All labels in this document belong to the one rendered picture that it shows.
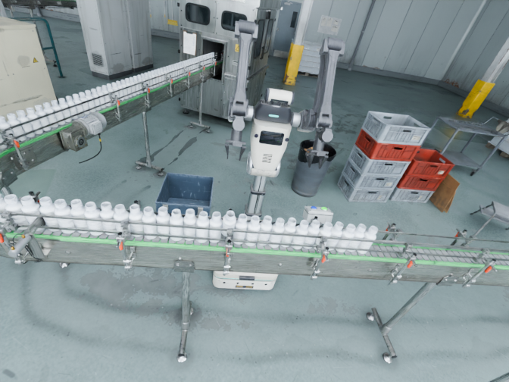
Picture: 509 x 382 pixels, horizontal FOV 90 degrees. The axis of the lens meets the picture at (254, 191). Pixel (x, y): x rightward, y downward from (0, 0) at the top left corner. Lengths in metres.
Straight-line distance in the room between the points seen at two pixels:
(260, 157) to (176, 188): 0.63
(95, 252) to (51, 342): 1.01
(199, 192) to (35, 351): 1.41
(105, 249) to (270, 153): 1.03
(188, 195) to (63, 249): 0.81
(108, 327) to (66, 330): 0.26
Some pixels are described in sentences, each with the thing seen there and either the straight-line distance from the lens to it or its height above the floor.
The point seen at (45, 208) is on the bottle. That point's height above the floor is 1.13.
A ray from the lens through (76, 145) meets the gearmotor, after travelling 2.28.
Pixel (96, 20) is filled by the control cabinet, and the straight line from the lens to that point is 6.77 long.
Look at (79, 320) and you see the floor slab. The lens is 2.33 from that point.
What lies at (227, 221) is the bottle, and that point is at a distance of 1.14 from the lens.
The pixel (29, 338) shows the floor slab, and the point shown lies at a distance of 2.39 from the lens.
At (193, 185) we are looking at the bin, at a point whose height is 0.87.
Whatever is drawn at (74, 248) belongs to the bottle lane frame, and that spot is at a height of 0.93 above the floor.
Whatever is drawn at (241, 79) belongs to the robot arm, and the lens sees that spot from 1.35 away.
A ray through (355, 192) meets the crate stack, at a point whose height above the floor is 0.17.
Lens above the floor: 1.96
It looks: 37 degrees down
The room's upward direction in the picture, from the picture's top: 12 degrees clockwise
